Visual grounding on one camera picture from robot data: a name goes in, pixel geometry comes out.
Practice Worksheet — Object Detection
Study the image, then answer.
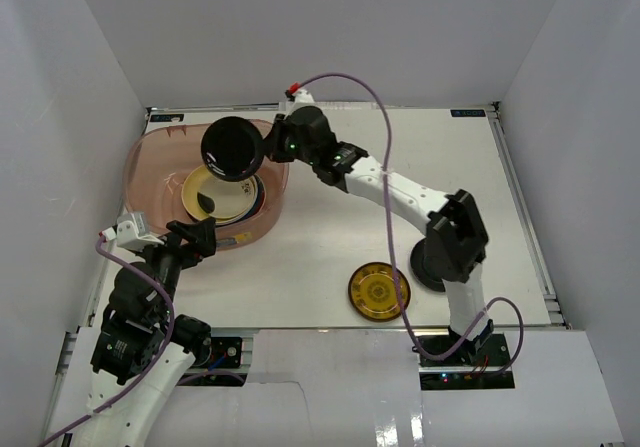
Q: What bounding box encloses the cream plate with black patch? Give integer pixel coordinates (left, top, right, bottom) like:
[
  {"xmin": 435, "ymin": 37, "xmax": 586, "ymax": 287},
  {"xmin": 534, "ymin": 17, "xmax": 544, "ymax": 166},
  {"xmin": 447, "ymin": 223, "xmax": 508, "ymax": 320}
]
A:
[{"xmin": 181, "ymin": 164, "xmax": 260, "ymax": 220}]

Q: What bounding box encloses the black glossy plate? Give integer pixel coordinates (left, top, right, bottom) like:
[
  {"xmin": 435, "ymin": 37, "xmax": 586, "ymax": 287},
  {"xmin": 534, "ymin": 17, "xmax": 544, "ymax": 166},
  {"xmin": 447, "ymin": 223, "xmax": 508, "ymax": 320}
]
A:
[{"xmin": 200, "ymin": 116, "xmax": 264, "ymax": 182}]

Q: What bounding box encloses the dark teal ceramic plate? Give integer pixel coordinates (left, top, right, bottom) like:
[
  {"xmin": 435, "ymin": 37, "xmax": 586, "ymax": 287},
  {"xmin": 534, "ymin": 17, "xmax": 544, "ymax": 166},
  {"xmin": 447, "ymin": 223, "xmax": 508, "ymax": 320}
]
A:
[{"xmin": 254, "ymin": 175, "xmax": 266, "ymax": 212}]

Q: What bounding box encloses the brown and yellow patterned plate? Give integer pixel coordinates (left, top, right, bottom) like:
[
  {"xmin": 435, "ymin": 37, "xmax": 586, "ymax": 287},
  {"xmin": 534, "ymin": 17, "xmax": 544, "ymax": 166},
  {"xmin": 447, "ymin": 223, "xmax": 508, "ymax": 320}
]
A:
[{"xmin": 347, "ymin": 262, "xmax": 401, "ymax": 323}]

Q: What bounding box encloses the black plate with iridescent rim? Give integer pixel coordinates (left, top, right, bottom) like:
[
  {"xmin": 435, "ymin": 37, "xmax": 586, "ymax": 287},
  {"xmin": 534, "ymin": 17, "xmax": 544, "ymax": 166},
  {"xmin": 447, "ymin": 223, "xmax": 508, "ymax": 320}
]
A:
[{"xmin": 409, "ymin": 239, "xmax": 445, "ymax": 294}]

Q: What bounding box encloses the light blue plate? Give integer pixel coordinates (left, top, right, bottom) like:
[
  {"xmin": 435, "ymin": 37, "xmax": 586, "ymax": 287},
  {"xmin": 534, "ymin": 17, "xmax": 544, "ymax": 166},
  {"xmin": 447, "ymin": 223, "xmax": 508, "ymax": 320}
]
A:
[{"xmin": 241, "ymin": 175, "xmax": 266, "ymax": 221}]

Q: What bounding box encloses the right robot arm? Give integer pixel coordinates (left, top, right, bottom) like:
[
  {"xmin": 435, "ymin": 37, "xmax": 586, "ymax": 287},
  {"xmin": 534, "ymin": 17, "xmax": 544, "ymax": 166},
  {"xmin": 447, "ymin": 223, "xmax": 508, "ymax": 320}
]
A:
[{"xmin": 265, "ymin": 105, "xmax": 493, "ymax": 366}]

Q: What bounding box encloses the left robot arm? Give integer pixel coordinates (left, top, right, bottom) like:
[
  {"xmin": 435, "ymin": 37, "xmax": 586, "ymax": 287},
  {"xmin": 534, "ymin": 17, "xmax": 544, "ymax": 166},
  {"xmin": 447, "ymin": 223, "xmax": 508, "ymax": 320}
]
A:
[{"xmin": 71, "ymin": 212, "xmax": 217, "ymax": 446}]

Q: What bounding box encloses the pink translucent plastic bin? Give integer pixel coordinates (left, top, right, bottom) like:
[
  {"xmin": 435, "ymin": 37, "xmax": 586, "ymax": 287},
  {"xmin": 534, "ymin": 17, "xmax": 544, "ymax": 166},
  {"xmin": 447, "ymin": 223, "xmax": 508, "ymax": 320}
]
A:
[{"xmin": 123, "ymin": 124, "xmax": 289, "ymax": 250}]

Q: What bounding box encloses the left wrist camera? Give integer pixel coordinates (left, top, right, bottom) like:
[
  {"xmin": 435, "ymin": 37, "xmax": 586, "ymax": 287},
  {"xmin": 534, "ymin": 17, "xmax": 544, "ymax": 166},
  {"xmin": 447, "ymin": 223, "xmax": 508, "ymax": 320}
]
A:
[{"xmin": 100, "ymin": 211, "xmax": 165, "ymax": 252}]

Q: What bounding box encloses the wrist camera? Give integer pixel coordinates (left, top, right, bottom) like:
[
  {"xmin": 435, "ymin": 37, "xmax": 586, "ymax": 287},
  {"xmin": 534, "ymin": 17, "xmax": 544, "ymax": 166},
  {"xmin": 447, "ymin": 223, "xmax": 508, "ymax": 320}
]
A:
[
  {"xmin": 100, "ymin": 211, "xmax": 165, "ymax": 252},
  {"xmin": 285, "ymin": 83, "xmax": 315, "ymax": 110}
]

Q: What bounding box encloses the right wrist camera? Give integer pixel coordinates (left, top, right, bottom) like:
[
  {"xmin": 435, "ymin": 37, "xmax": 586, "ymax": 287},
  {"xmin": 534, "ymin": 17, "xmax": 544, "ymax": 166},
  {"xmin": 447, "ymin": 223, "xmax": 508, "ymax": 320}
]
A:
[{"xmin": 285, "ymin": 83, "xmax": 315, "ymax": 110}]

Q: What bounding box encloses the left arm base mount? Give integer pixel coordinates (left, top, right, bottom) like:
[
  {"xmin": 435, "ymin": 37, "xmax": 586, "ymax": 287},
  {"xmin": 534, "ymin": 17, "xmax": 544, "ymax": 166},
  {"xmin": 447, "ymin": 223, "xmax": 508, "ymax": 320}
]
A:
[{"xmin": 199, "ymin": 336, "xmax": 243, "ymax": 370}]

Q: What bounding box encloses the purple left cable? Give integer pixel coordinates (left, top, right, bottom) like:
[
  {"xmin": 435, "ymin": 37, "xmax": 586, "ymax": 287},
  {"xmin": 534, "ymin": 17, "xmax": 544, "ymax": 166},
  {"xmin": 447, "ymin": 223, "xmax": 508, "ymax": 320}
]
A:
[{"xmin": 37, "ymin": 234, "xmax": 177, "ymax": 447}]

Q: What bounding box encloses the purple cable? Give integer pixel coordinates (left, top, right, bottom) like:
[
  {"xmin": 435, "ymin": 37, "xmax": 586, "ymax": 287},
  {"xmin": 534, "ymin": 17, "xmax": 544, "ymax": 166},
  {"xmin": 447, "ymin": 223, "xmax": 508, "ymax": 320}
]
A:
[
  {"xmin": 294, "ymin": 72, "xmax": 525, "ymax": 368},
  {"xmin": 37, "ymin": 234, "xmax": 177, "ymax": 447}
]

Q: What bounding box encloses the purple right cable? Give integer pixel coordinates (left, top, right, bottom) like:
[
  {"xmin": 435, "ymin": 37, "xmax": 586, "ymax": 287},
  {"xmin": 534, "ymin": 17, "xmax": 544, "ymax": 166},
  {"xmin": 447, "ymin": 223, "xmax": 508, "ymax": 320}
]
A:
[{"xmin": 294, "ymin": 72, "xmax": 525, "ymax": 368}]

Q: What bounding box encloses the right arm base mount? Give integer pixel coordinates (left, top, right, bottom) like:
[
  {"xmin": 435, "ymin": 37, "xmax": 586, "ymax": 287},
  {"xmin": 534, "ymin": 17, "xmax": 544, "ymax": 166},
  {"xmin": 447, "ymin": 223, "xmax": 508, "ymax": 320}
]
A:
[{"xmin": 419, "ymin": 334, "xmax": 515, "ymax": 392}]

